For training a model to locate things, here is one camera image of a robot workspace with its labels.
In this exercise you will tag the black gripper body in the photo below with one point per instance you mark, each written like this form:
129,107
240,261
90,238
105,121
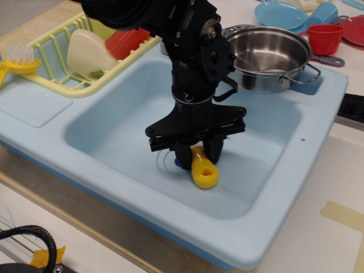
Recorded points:
188,124

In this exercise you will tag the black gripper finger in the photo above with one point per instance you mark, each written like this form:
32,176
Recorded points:
184,156
213,148

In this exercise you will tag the yellow handled toy knife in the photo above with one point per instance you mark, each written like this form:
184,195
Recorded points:
204,173

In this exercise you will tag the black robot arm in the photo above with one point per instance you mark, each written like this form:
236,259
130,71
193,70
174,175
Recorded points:
201,63

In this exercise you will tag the stainless steel pot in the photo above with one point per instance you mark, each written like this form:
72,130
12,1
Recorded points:
269,59

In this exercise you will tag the light blue toy sink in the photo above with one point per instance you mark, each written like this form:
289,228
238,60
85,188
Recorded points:
98,143

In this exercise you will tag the red plastic cup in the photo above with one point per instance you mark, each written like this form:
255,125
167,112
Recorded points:
121,43

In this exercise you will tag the cream plastic dish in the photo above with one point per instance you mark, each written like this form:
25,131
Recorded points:
88,56

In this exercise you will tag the blue plastic plate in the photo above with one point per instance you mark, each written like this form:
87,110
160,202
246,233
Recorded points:
282,15

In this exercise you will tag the beige masking tape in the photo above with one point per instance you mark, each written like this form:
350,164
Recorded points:
341,214

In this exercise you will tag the cream toy item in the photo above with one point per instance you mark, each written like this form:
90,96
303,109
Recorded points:
306,5

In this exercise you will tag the yellow dish rack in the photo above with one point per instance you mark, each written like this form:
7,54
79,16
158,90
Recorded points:
51,49

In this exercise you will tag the blue plastic cup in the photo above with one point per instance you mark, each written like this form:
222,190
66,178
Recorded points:
325,13

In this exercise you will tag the orange tape piece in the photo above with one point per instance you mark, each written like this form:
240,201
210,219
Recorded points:
40,257

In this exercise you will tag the red plastic plate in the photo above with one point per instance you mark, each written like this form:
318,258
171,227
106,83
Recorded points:
353,30

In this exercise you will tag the yellow dish brush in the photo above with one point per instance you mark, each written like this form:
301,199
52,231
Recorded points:
20,60

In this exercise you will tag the black bracket at right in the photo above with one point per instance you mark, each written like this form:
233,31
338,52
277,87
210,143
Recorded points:
352,107

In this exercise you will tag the grey toy utensil handle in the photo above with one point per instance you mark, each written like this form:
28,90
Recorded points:
329,60

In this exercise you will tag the red cup with handle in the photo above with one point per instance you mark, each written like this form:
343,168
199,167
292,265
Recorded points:
324,39

